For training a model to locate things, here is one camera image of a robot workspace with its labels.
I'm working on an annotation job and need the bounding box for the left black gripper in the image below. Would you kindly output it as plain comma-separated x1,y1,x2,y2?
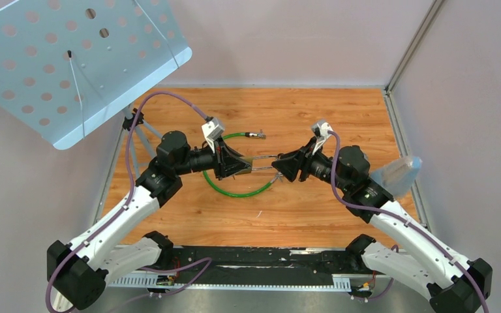
174,135,252,181

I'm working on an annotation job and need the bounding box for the perforated light blue metal plate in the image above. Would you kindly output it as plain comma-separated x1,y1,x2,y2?
0,1,192,150

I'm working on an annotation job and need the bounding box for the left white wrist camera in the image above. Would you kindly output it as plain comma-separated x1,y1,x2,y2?
201,116,225,153

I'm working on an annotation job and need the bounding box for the clear blue plastic bag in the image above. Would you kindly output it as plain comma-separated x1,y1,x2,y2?
370,156,422,198

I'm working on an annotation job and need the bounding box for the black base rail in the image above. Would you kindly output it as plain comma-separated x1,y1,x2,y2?
112,246,383,292

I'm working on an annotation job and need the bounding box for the brass padlock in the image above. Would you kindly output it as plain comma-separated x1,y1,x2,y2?
238,155,279,175

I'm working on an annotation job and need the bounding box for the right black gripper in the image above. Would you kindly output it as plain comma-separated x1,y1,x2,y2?
271,138,350,192

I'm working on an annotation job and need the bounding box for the grey tripod stand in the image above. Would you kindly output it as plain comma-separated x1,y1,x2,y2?
129,113,163,178

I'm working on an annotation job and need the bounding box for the green cable lock loop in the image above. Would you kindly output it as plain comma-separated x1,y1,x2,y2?
202,132,275,199

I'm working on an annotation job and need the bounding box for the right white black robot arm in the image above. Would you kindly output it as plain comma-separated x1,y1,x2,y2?
272,139,493,312

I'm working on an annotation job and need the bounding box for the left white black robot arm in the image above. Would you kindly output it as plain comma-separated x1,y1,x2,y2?
45,130,252,312

